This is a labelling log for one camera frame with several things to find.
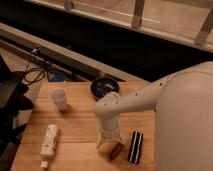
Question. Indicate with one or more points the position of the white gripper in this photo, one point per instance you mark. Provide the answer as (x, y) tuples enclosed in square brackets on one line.
[(105, 147)]

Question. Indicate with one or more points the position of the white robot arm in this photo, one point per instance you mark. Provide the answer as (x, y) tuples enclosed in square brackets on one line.
[(183, 105)]

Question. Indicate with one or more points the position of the black white striped block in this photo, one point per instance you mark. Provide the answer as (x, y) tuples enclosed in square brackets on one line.
[(135, 148)]

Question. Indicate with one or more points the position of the wooden cutting board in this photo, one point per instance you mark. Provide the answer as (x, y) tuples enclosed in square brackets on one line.
[(76, 148)]

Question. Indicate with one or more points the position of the black bowl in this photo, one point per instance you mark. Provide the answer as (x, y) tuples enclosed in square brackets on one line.
[(102, 86)]

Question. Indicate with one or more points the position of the translucent plastic cup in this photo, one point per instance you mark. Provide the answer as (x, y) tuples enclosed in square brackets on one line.
[(59, 97)]

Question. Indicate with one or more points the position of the blue object behind board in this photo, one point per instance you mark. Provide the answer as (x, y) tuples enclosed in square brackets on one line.
[(58, 78)]

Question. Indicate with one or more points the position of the metal bracket middle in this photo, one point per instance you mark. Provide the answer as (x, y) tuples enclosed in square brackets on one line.
[(137, 13)]

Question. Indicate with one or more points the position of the metal bracket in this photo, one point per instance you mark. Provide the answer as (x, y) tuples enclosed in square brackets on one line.
[(137, 13), (68, 4)]

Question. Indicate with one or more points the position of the metal bracket left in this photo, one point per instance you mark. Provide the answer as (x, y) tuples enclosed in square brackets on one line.
[(68, 4)]

